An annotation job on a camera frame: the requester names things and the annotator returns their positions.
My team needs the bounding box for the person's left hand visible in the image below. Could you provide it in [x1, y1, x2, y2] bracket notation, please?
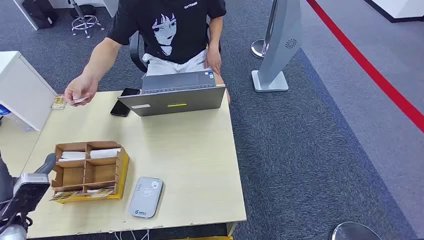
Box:
[204, 47, 222, 75]

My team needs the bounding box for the person's right hand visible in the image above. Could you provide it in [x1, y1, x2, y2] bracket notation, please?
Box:
[63, 73, 99, 107]

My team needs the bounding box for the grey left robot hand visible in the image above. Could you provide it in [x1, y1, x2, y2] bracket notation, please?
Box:
[0, 152, 57, 216]

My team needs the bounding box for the ID card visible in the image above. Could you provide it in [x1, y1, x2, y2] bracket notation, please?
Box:
[67, 96, 90, 106]

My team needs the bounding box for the small clear card box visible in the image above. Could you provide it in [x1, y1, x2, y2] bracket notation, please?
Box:
[50, 94, 69, 111]

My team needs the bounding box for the person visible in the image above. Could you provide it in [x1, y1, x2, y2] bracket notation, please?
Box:
[63, 0, 232, 107]

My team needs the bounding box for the patterned room key card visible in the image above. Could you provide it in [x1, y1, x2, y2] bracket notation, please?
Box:
[49, 190, 82, 201]
[86, 187, 115, 198]

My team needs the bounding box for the white card stack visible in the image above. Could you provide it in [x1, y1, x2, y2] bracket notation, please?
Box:
[58, 151, 87, 162]
[89, 148, 122, 159]

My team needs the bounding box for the wooden card organizer box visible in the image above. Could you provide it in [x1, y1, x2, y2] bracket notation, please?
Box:
[51, 140, 128, 196]

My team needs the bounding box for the grey card reader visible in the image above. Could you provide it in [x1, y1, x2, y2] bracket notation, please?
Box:
[128, 176, 164, 220]

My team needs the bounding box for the black smartphone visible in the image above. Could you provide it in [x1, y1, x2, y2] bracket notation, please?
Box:
[110, 87, 141, 117]

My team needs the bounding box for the grey laptop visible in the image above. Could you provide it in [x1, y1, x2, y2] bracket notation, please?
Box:
[117, 70, 227, 117]

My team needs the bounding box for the white cabinet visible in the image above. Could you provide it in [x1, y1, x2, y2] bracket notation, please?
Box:
[0, 50, 58, 132]

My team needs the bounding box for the black office chair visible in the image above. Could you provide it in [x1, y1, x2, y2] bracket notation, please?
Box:
[129, 23, 222, 73]

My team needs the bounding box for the chrome stool base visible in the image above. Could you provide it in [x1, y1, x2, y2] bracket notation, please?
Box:
[70, 0, 105, 39]

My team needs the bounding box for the silver kiosk stand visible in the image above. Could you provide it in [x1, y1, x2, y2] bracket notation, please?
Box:
[251, 0, 303, 93]

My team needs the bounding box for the blue labelled plastic bottle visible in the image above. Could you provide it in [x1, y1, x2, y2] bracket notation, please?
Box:
[0, 104, 34, 132]

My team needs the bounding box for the white desk panel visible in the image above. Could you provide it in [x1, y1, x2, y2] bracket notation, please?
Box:
[13, 0, 40, 31]
[101, 0, 120, 18]

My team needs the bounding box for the yellow cardboard tray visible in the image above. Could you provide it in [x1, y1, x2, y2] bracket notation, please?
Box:
[54, 149, 130, 204]

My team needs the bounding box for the white counter dark base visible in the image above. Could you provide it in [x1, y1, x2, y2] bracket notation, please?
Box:
[363, 0, 424, 23]

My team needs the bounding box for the chrome round base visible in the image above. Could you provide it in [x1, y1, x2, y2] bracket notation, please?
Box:
[331, 221, 382, 240]

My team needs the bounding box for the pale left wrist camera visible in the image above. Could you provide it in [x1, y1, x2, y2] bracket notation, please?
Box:
[1, 173, 51, 220]

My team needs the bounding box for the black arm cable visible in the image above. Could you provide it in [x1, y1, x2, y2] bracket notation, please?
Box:
[0, 198, 33, 233]

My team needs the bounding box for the chrome stanchion post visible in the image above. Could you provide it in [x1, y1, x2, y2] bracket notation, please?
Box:
[250, 0, 280, 60]

